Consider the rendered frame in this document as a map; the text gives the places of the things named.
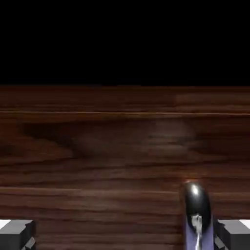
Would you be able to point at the dark wood cabinet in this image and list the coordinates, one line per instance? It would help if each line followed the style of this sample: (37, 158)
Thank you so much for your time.
(125, 101)

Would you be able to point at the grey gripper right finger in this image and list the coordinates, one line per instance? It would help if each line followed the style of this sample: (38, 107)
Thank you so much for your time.
(236, 234)

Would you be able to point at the dark wood cabinet door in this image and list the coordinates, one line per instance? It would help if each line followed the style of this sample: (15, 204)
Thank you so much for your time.
(97, 175)

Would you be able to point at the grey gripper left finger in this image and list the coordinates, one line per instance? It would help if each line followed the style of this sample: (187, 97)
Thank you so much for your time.
(13, 234)

